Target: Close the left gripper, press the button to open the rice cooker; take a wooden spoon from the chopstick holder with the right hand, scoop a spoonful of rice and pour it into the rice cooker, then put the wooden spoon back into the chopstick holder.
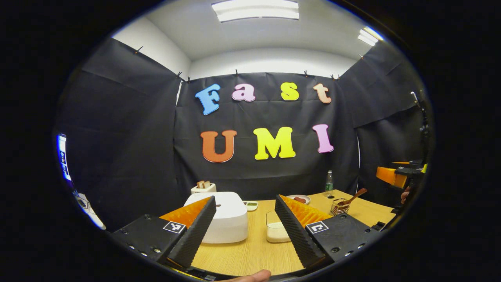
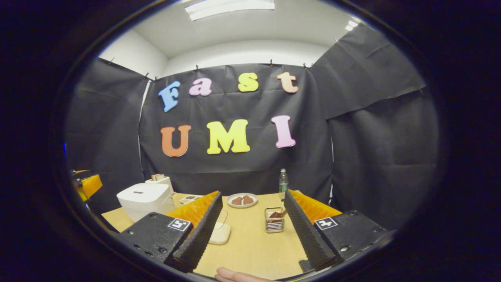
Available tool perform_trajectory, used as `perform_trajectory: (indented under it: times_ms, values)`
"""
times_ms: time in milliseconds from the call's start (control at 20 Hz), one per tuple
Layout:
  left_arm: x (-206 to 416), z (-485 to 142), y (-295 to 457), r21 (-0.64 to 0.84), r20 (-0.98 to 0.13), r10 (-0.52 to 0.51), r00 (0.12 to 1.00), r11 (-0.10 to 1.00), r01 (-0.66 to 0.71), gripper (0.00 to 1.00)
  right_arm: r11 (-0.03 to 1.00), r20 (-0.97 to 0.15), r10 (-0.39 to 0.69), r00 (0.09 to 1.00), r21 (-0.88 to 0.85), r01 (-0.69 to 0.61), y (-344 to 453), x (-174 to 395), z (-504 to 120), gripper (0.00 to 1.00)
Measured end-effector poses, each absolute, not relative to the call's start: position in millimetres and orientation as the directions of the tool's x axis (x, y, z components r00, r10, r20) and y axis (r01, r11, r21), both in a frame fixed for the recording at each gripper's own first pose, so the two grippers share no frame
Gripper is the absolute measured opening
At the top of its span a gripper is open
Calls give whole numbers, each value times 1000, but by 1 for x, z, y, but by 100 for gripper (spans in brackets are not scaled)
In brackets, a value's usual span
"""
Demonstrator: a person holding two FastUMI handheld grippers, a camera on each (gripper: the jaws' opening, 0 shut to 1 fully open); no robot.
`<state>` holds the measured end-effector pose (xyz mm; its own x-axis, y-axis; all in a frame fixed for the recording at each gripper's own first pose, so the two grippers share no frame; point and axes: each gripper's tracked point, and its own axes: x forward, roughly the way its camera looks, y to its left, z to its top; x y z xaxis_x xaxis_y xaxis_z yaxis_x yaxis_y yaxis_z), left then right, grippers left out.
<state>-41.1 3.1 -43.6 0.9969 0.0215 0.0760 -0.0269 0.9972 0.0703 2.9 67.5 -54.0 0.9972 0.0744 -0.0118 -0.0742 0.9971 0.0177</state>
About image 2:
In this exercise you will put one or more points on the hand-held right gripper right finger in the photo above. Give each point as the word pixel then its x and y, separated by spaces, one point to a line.
pixel 303 235

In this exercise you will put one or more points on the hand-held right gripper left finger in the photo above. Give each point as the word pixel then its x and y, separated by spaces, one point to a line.
pixel 203 231

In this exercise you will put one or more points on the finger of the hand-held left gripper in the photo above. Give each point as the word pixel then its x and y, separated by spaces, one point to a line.
pixel 92 184

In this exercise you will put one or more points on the brown wooden spoon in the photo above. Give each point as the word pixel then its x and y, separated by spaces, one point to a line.
pixel 277 214

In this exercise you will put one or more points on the white rice cooker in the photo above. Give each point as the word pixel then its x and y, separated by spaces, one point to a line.
pixel 143 199

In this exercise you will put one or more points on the white divided seasoning dish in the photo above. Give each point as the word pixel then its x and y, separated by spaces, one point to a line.
pixel 191 199

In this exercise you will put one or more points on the brown meat piece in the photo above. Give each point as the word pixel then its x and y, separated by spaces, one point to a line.
pixel 248 199
pixel 237 201

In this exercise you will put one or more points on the white round plate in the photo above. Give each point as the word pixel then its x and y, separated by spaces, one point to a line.
pixel 242 206

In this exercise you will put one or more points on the green label water bottle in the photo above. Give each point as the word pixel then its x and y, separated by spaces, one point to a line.
pixel 283 186

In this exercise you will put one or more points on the white toaster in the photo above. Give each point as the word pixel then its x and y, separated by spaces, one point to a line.
pixel 164 182

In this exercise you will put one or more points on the small ceiling light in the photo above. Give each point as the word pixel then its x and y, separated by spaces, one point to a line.
pixel 351 25

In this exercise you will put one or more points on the long ceiling light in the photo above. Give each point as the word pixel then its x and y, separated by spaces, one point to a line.
pixel 231 8

